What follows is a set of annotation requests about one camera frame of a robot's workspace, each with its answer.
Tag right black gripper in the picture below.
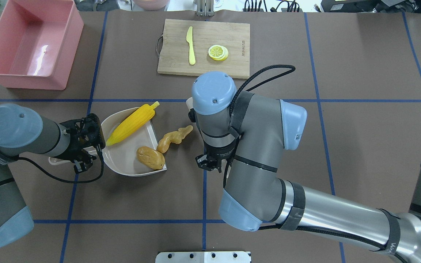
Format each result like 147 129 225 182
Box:
195 141 237 172

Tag pink plastic bin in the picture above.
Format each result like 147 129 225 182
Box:
0 0 84 90

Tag yellow toy corn cob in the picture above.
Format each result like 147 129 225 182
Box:
106 101 160 146

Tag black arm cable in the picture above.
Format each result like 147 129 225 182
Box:
222 65 296 188
13 144 106 184

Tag tan toy ginger root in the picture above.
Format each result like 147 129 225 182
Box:
156 125 193 153

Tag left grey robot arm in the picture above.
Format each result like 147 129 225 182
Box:
0 103 105 248

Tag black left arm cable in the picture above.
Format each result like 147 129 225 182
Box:
13 144 106 184

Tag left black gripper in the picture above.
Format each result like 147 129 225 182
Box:
59 114 106 174

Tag yellow plastic knife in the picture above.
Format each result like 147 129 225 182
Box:
186 26 196 65

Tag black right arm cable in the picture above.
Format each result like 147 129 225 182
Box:
222 65 296 188

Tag bamboo cutting board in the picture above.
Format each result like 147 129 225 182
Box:
157 19 250 79

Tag brown toy potato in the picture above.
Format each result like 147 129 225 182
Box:
136 146 165 170

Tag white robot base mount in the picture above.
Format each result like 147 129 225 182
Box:
155 251 252 263

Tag beige hand brush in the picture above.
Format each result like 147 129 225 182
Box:
185 97 193 111

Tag yellow lemon slices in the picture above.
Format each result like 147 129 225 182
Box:
208 45 229 61

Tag beige plastic dustpan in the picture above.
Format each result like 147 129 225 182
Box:
48 107 168 177

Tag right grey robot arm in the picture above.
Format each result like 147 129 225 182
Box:
189 71 421 263

